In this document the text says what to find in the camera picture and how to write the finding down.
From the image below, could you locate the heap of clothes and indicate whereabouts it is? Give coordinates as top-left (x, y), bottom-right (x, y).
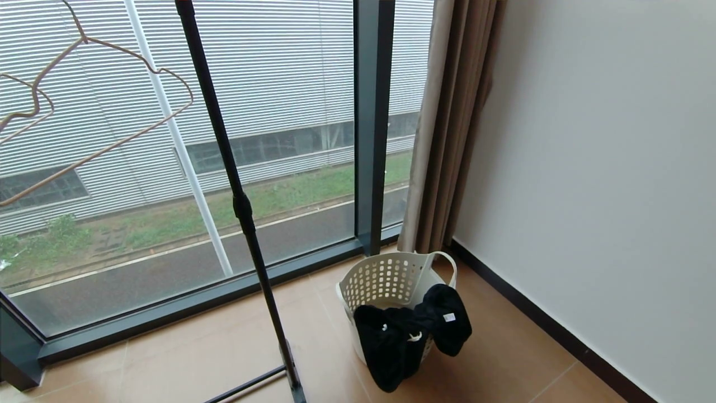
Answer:
top-left (353, 283), bottom-right (473, 393)

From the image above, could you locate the white laundry basket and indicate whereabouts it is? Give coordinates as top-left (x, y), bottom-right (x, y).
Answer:
top-left (336, 251), bottom-right (458, 364)

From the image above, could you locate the black clothes rack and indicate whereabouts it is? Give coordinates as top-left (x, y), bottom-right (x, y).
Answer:
top-left (175, 0), bottom-right (307, 403)

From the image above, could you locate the pink clothes hanger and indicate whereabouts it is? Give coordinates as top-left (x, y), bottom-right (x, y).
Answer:
top-left (0, 0), bottom-right (194, 208)
top-left (0, 73), bottom-right (55, 147)

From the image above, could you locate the window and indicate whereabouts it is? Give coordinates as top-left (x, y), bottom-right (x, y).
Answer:
top-left (0, 0), bottom-right (436, 392)

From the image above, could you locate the beige curtain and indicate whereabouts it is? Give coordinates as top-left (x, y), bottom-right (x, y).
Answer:
top-left (397, 0), bottom-right (507, 254)

